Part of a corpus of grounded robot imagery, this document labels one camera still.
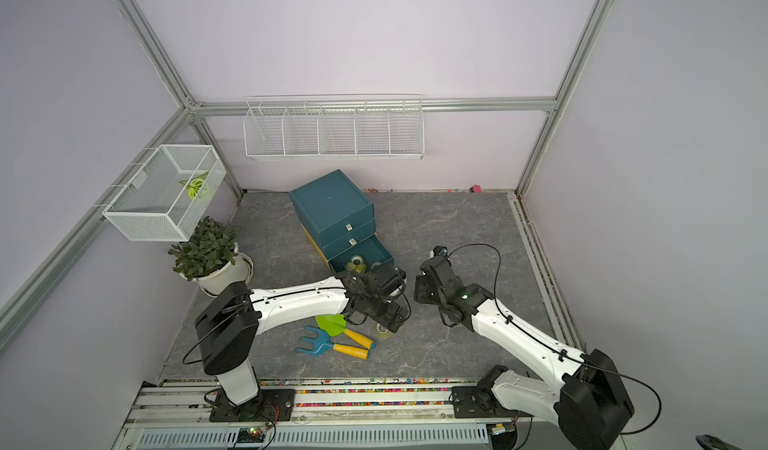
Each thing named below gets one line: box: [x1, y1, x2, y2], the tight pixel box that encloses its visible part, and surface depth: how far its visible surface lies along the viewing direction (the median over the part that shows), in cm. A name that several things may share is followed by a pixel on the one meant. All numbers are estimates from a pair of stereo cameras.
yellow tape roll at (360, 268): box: [346, 262, 367, 273], surface depth 96 cm
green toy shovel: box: [315, 314, 376, 350], surface depth 86 cm
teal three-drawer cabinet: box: [289, 169, 394, 274], surface depth 92 cm
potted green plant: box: [168, 216, 254, 297], surface depth 83 cm
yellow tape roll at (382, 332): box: [376, 323, 391, 339], surface depth 86 cm
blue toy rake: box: [294, 326, 370, 360], surface depth 83 cm
